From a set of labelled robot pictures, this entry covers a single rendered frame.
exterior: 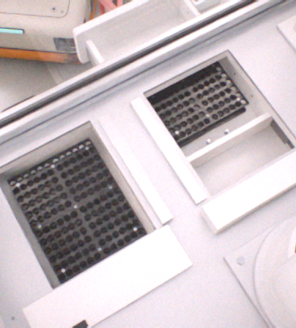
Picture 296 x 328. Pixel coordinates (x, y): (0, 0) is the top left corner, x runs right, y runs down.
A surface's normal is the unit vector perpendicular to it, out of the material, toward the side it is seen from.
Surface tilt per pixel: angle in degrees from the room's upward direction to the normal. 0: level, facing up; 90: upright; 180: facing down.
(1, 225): 0
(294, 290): 68
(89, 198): 0
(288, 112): 0
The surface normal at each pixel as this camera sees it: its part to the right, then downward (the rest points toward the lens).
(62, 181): 0.02, -0.36
